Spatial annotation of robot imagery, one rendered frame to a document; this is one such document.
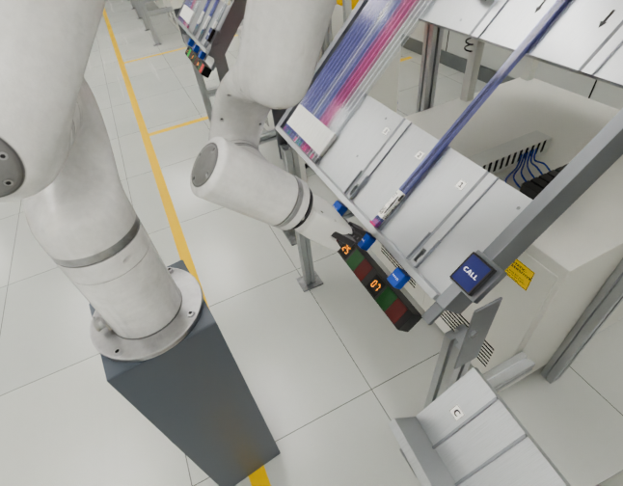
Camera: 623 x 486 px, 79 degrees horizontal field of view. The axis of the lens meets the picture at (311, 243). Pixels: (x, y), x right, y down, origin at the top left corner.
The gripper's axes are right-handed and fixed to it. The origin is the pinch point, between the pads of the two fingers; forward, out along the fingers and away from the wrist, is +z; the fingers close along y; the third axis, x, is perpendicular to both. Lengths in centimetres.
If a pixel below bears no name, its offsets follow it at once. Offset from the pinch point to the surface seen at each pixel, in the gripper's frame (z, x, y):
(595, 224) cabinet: 43, 30, 15
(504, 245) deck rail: 3.2, 14.9, 20.7
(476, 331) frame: 6.1, 2.8, 25.6
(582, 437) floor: 88, -13, 40
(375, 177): 4.4, 9.8, -8.4
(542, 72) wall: 177, 109, -113
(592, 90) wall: 176, 109, -80
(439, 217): 4.4, 12.0, 8.8
